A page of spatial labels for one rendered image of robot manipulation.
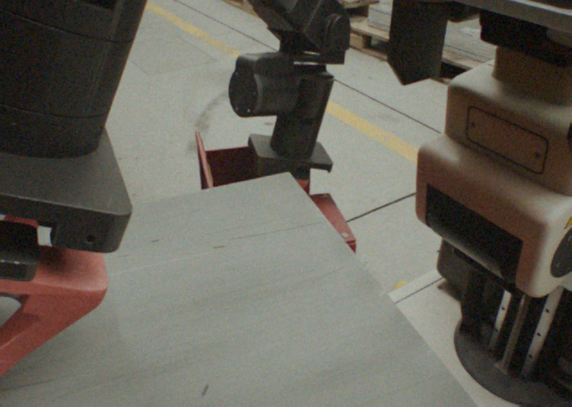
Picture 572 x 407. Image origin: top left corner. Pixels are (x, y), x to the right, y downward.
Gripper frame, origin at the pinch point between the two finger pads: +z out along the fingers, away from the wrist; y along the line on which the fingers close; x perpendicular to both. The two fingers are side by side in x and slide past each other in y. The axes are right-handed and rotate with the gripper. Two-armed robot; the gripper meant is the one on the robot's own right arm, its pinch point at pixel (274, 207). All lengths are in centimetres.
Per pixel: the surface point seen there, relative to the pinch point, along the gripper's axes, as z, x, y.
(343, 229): -5.5, 12.4, -4.3
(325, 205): -5.4, 7.1, -3.7
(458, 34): 10, -209, -156
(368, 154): 54, -135, -88
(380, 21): 22, -260, -135
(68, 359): -21, 46, 24
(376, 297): -24, 45, 12
